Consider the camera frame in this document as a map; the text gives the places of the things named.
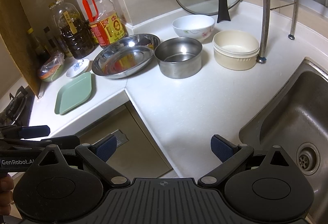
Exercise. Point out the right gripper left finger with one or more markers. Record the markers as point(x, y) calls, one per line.
point(94, 160)

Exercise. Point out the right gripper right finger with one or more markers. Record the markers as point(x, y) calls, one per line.
point(232, 158)

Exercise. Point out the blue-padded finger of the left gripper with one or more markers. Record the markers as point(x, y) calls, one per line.
point(23, 132)

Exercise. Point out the green rectangular plate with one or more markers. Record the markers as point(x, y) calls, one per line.
point(74, 93)

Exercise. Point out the small blue-patterned white dish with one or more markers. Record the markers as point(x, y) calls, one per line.
point(78, 68)

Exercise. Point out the cream plastic bowl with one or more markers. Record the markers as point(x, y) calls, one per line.
point(235, 50)

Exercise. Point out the stainless steel pot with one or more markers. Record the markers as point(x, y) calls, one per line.
point(179, 57)

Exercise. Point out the white floral ceramic bowl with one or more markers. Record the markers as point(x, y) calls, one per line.
point(198, 27)

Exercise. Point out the person's left hand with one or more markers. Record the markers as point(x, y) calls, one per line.
point(6, 195)

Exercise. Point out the plastic-wrapped food bowl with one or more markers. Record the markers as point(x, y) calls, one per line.
point(52, 69)

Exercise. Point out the stainless steel sink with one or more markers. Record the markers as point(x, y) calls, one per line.
point(296, 119)

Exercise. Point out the yellow-capped small bottle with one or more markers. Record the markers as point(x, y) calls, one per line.
point(38, 47)

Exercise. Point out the small dark sauce bottle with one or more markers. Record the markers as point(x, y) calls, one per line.
point(52, 41)

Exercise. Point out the large stainless steel basin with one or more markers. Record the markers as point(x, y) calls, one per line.
point(126, 57)

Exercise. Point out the dark cooking oil bottle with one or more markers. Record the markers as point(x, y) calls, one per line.
point(73, 29)

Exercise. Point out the soy sauce bottle red handle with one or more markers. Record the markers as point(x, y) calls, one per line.
point(104, 21)

